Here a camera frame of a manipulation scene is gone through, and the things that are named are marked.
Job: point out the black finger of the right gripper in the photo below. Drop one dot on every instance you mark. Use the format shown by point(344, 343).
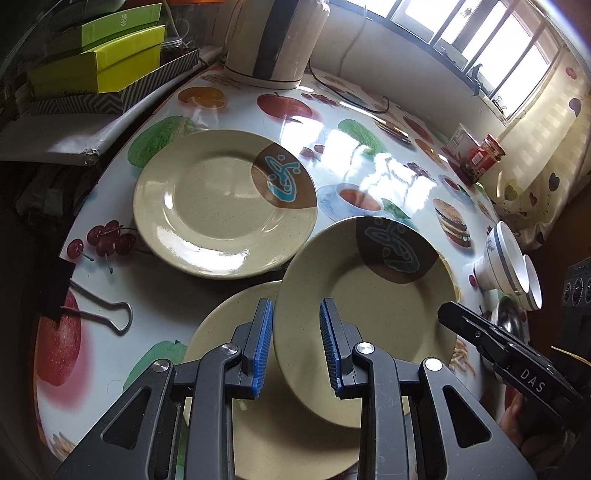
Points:
point(471, 326)

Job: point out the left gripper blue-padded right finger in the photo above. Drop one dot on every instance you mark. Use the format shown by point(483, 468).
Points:
point(339, 340)

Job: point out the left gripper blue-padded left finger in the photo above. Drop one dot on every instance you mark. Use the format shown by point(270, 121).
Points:
point(253, 339)

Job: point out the stainless steel bowl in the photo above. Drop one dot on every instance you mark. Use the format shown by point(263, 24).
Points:
point(509, 316)

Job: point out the blue-striped white bowl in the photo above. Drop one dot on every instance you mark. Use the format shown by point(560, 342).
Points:
point(502, 265)

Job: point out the beige plate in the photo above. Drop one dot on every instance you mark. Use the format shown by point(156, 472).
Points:
point(274, 436)
point(225, 204)
point(386, 279)

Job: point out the person's hand holding gripper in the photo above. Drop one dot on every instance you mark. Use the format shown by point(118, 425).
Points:
point(542, 446)

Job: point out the fruit print tablecloth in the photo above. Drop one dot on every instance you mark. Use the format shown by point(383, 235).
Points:
point(126, 305)

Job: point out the red-label chili sauce jar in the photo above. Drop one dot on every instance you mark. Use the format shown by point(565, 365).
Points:
point(483, 158)

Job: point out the yellow heart-pattern curtain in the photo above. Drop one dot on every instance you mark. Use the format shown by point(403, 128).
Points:
point(547, 160)

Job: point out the white paper cup container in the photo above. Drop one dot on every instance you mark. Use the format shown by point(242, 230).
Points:
point(463, 144)

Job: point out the zigzag patterned box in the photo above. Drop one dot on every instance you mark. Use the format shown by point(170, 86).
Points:
point(117, 103)

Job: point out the cream electric kettle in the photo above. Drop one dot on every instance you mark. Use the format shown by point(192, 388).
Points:
point(270, 42)

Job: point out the green box upper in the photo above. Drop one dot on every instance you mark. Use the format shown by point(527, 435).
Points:
point(104, 29)

